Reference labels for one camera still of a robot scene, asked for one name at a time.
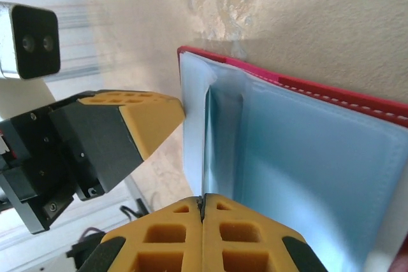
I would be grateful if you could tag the blue credit card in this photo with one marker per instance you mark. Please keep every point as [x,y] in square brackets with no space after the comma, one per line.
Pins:
[206,157]

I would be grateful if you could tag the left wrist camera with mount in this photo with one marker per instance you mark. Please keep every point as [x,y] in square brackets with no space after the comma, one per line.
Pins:
[35,42]

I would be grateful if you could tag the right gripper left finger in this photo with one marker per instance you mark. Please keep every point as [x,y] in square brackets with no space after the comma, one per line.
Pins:
[165,240]

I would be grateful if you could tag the red card holder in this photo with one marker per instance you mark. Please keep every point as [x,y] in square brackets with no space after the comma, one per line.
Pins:
[318,157]

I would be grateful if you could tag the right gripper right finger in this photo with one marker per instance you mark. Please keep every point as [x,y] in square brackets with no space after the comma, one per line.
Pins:
[242,240]

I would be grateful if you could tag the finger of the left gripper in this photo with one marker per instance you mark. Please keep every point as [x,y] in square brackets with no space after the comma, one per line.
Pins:
[127,125]

